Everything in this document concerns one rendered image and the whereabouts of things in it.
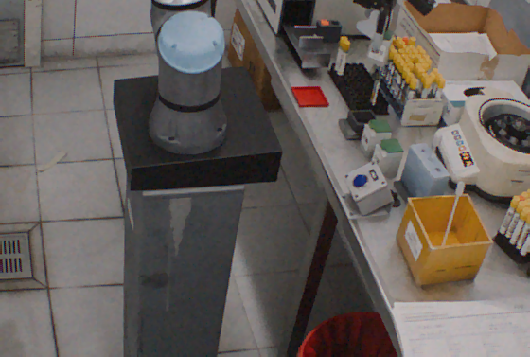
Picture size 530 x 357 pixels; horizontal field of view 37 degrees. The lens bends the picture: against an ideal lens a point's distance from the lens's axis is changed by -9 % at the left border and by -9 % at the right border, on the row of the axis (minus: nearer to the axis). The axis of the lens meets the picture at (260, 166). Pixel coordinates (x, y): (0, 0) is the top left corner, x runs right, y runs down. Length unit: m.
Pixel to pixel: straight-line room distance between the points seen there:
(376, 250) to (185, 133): 0.41
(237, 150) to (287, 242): 1.23
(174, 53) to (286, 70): 0.55
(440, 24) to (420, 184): 0.65
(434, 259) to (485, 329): 0.16
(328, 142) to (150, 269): 0.45
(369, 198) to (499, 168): 0.30
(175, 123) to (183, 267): 0.34
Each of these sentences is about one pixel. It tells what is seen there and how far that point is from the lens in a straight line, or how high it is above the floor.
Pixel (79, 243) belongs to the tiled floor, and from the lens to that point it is 2.70.
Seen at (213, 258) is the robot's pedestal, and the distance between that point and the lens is 1.74.
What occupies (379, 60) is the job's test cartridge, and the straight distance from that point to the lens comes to 1.76.
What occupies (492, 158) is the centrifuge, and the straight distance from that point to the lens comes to 1.70.
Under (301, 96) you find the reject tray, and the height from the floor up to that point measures 0.88.
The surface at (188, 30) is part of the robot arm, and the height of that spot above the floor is 1.17.
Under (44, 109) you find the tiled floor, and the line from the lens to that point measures 3.26.
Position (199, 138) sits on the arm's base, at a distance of 1.55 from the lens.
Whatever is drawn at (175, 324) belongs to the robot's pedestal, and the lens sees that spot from 1.88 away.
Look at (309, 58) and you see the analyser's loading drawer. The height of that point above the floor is 0.92.
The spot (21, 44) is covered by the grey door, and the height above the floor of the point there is 0.12.
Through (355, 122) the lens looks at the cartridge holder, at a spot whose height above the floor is 0.91.
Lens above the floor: 1.93
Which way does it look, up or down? 39 degrees down
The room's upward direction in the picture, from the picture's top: 10 degrees clockwise
